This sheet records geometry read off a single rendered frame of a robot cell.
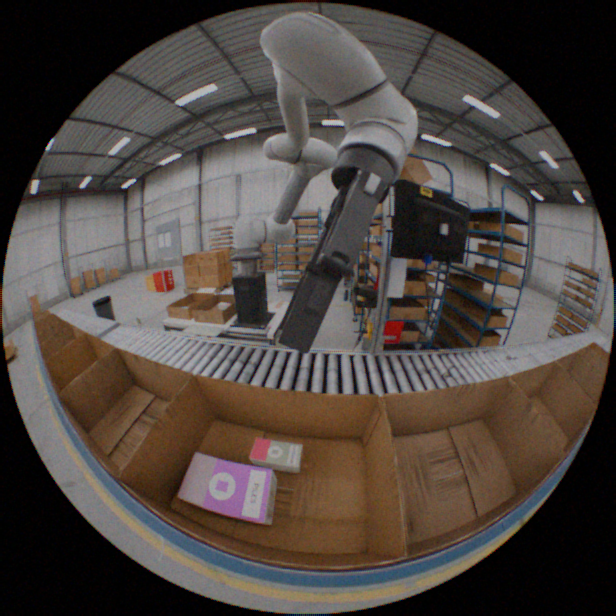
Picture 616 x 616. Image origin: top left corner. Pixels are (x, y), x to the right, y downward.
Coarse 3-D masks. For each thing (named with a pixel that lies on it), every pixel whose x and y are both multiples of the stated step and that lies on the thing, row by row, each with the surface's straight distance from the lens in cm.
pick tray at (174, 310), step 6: (192, 294) 197; (198, 294) 194; (204, 294) 189; (210, 294) 184; (180, 300) 186; (186, 300) 192; (192, 300) 198; (198, 300) 196; (204, 300) 169; (168, 306) 176; (174, 306) 181; (180, 306) 186; (186, 306) 190; (192, 306) 158; (168, 312) 174; (174, 312) 168; (180, 312) 161; (186, 312) 156; (180, 318) 165; (186, 318) 159; (192, 318) 159
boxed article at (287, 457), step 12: (264, 444) 44; (276, 444) 43; (288, 444) 43; (252, 456) 43; (264, 456) 42; (276, 456) 42; (288, 456) 42; (300, 456) 42; (276, 468) 44; (288, 468) 43
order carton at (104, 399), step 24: (120, 360) 77; (144, 360) 61; (72, 384) 72; (96, 384) 75; (120, 384) 79; (144, 384) 73; (168, 384) 58; (72, 408) 74; (96, 408) 77; (120, 408) 76; (144, 408) 69; (96, 432) 77; (120, 432) 69; (144, 432) 64; (96, 456) 44; (120, 456) 65
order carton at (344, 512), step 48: (192, 384) 45; (240, 384) 39; (192, 432) 49; (240, 432) 51; (288, 432) 49; (336, 432) 47; (384, 432) 34; (144, 480) 42; (288, 480) 45; (336, 480) 45; (384, 480) 34; (192, 528) 34; (240, 528) 45; (288, 528) 42; (336, 528) 43; (384, 528) 35
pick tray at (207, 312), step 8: (216, 296) 175; (224, 296) 173; (232, 296) 169; (200, 304) 156; (208, 304) 165; (216, 304) 175; (232, 304) 144; (192, 312) 149; (200, 312) 143; (208, 312) 139; (216, 312) 135; (224, 312) 134; (232, 312) 144; (200, 320) 147; (208, 320) 142; (216, 320) 138; (224, 320) 135
